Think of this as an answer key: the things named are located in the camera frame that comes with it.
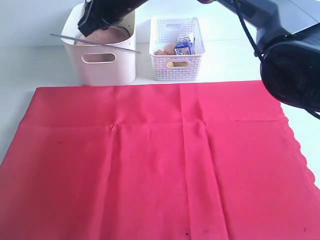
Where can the red table cloth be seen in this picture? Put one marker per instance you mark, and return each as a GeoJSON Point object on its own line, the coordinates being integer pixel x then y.
{"type": "Point", "coordinates": [190, 161]}

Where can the steel table knife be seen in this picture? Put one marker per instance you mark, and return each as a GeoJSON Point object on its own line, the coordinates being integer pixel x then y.
{"type": "Point", "coordinates": [91, 42]}

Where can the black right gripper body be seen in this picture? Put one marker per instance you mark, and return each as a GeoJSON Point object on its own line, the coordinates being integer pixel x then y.
{"type": "Point", "coordinates": [104, 13]}

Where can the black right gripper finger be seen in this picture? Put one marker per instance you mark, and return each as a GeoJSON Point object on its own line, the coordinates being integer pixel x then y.
{"type": "Point", "coordinates": [86, 27]}

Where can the brown egg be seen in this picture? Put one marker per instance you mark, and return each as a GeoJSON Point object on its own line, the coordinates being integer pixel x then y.
{"type": "Point", "coordinates": [169, 49]}

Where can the blue white milk carton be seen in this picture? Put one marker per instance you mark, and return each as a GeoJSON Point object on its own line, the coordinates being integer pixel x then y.
{"type": "Point", "coordinates": [185, 44]}

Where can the orange fried nugget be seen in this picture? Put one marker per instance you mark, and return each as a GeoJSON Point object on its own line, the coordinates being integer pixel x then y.
{"type": "Point", "coordinates": [160, 53]}

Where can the cream plastic bin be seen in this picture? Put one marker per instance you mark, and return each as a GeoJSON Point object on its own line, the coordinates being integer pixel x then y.
{"type": "Point", "coordinates": [97, 65]}

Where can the yellow cheese wedge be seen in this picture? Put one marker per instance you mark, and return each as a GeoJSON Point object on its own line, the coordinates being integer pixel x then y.
{"type": "Point", "coordinates": [180, 64]}

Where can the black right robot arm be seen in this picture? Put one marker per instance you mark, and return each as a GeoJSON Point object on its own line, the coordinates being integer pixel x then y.
{"type": "Point", "coordinates": [288, 47]}

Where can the white perforated plastic basket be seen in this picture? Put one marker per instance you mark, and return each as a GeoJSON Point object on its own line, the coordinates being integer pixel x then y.
{"type": "Point", "coordinates": [165, 31]}

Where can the brown wooden plate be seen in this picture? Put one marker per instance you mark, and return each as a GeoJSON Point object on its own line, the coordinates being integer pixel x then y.
{"type": "Point", "coordinates": [114, 36]}

